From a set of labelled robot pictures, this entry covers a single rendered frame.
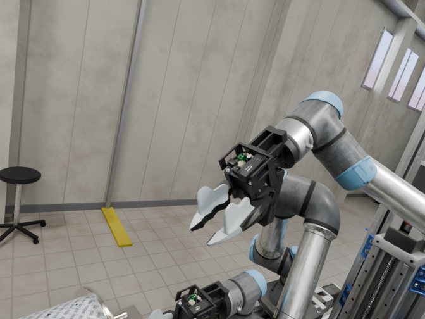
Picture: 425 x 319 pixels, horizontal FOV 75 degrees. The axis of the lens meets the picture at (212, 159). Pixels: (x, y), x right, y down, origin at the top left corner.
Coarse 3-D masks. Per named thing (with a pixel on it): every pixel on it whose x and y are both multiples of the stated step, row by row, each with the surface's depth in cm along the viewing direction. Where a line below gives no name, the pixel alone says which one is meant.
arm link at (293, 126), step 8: (288, 120) 49; (296, 120) 48; (280, 128) 48; (288, 128) 47; (296, 128) 47; (304, 128) 48; (288, 136) 47; (296, 136) 47; (304, 136) 47; (296, 144) 47; (304, 144) 47; (312, 144) 49; (304, 152) 48
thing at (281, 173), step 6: (276, 168) 48; (276, 174) 47; (282, 174) 48; (282, 180) 48; (276, 186) 48; (276, 192) 48; (276, 198) 49; (270, 204) 49; (276, 204) 50; (270, 210) 49; (264, 216) 50; (270, 216) 50; (258, 222) 51; (264, 222) 50; (270, 222) 51
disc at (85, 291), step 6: (84, 288) 34; (90, 288) 33; (78, 294) 35; (84, 294) 34; (90, 294) 33; (96, 294) 32; (96, 300) 32; (102, 300) 32; (96, 306) 32; (102, 306) 31; (102, 312) 30; (108, 312) 30; (102, 318) 30; (108, 318) 30
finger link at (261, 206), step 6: (270, 198) 44; (252, 204) 44; (258, 204) 43; (264, 204) 43; (252, 210) 43; (258, 210) 43; (264, 210) 43; (252, 216) 43; (258, 216) 42; (246, 222) 42; (252, 222) 42; (246, 228) 42
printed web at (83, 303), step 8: (64, 304) 32; (72, 304) 32; (80, 304) 32; (88, 304) 32; (40, 312) 30; (48, 312) 30; (56, 312) 30; (64, 312) 30; (72, 312) 30; (80, 312) 30; (88, 312) 31; (96, 312) 31
